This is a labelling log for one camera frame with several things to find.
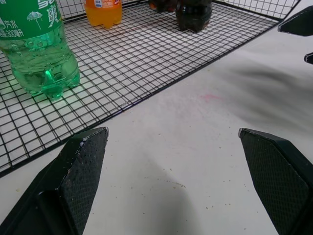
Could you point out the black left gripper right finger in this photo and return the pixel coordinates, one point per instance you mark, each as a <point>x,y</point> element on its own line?
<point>281,176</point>

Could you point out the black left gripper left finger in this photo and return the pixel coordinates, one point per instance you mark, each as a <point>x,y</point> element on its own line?
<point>73,181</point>

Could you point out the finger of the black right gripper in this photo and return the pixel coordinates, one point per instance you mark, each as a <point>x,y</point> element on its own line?
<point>299,23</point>
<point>309,58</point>

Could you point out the dark cola bottle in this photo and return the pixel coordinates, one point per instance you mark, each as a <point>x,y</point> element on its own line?
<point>162,5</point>
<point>193,14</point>

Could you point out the green soda bottle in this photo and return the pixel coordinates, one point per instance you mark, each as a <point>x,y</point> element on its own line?
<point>39,54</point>

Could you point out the orange soda bottle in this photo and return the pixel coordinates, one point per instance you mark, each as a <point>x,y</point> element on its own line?
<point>104,14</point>

